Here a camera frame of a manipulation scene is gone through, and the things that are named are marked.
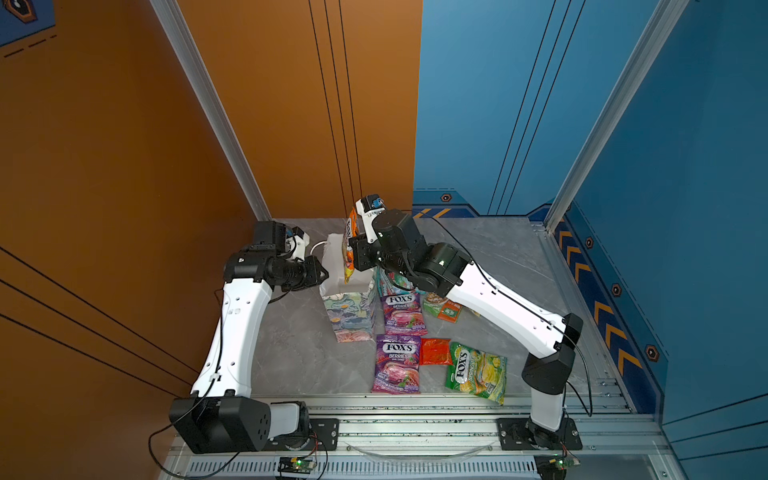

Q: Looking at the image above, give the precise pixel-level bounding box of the green orange snack packet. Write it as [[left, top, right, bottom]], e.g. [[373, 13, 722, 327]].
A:
[[422, 293, 462, 323]]

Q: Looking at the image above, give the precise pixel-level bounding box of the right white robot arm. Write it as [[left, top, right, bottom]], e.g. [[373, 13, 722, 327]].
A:
[[348, 200, 583, 450]]

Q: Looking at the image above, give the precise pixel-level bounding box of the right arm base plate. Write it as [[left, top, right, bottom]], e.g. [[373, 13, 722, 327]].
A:
[[496, 417, 583, 451]]

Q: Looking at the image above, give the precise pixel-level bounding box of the orange Fox's candy bag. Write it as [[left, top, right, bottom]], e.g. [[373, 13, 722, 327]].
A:
[[343, 209, 359, 284]]

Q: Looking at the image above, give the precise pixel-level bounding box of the left green circuit board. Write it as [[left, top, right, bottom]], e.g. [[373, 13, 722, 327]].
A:
[[277, 457, 317, 478]]

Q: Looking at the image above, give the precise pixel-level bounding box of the green Fox's candy bag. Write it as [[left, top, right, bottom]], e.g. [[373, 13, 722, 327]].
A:
[[445, 342, 508, 405]]

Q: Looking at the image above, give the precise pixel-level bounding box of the right aluminium corner post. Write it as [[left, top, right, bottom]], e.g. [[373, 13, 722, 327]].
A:
[[543, 0, 689, 234]]

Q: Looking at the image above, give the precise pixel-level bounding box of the green circuit board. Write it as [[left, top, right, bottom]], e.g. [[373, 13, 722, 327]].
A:
[[277, 457, 317, 478], [548, 457, 581, 471]]

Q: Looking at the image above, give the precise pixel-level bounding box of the floral paper gift bag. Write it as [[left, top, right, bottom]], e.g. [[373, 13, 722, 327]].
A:
[[319, 233, 376, 343]]

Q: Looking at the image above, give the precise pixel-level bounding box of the right green circuit board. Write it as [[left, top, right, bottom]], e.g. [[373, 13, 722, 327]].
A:
[[548, 457, 581, 471]]

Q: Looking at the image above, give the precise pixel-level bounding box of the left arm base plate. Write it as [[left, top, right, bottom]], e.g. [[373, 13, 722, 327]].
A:
[[264, 417, 340, 452]]

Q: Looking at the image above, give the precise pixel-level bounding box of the aluminium front rail frame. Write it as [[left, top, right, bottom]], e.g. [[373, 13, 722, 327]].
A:
[[157, 392, 688, 480]]

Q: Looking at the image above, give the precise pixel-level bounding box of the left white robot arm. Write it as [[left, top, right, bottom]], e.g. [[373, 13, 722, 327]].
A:
[[169, 250, 329, 454]]

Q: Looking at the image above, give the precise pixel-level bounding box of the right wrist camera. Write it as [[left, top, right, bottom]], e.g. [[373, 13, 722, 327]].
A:
[[355, 194, 386, 243]]

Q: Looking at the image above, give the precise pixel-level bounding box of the aluminium corner post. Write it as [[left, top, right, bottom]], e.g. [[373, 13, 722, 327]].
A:
[[543, 0, 689, 234], [149, 0, 272, 220]]

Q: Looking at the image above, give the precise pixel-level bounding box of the left aluminium corner post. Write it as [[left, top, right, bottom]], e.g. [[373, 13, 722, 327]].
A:
[[149, 0, 272, 220]]

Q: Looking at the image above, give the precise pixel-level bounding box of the purple Fox's candy bag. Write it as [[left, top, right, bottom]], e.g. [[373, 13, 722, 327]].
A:
[[372, 335, 421, 395], [382, 292, 428, 336]]

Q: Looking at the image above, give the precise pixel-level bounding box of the red small snack packet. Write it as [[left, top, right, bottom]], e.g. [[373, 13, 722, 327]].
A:
[[420, 338, 453, 366]]

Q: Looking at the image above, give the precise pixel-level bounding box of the teal Fox's candy bag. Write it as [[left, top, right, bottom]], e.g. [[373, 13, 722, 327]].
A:
[[376, 268, 414, 297]]

